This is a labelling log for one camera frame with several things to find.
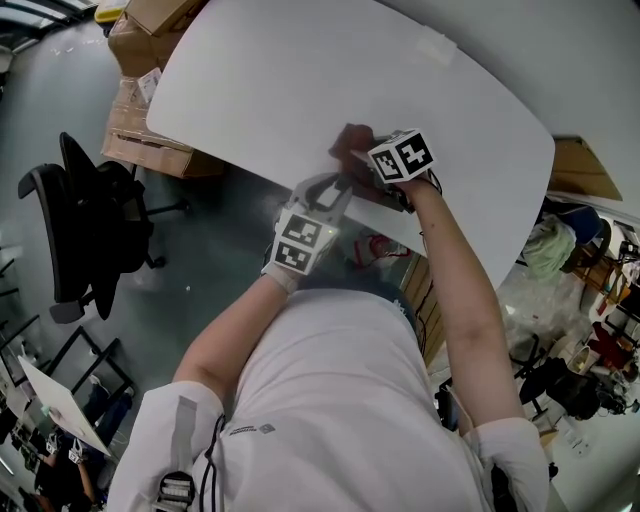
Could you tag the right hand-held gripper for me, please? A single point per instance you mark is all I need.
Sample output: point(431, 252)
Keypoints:
point(402, 157)

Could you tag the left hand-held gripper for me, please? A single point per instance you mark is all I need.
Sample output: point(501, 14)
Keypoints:
point(302, 245)

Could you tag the red cloth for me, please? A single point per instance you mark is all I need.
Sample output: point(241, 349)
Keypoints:
point(350, 142)

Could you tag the person's right forearm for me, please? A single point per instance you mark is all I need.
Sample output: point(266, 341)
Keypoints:
point(460, 300)

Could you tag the person's left forearm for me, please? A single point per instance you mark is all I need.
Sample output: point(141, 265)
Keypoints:
point(225, 330)

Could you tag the green cloth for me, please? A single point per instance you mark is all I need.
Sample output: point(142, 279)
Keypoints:
point(550, 252)

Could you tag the white wrist band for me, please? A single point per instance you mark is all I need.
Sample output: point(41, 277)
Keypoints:
point(280, 277)

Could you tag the white tape piece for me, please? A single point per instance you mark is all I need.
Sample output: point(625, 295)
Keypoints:
point(437, 45)

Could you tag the wooden slat panel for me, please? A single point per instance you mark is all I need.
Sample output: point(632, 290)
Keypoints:
point(420, 295)

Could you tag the large taped cardboard box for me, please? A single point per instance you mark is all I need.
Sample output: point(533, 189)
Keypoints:
point(145, 150)

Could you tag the flat cardboard sheet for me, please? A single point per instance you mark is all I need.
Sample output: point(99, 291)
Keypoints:
point(580, 170)

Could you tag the person's white shirt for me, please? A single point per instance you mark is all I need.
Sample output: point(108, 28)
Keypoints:
point(330, 400)

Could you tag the white labelled packet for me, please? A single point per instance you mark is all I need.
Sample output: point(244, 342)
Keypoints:
point(150, 86)

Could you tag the blue chair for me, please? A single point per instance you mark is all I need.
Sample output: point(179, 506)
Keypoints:
point(590, 220)

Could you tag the plain brown cardboard box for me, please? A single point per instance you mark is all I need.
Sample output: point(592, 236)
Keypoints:
point(135, 50)

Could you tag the black mesh office chair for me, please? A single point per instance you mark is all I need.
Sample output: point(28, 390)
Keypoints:
point(90, 225)

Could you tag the yellow box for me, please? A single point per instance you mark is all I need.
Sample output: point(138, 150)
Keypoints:
point(110, 10)

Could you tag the black swivel chair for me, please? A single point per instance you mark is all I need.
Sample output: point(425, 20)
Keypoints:
point(560, 380)

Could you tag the white board panel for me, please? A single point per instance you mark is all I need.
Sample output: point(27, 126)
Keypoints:
point(60, 405)

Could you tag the black metal frame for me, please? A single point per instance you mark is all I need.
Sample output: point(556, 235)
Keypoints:
point(95, 360)

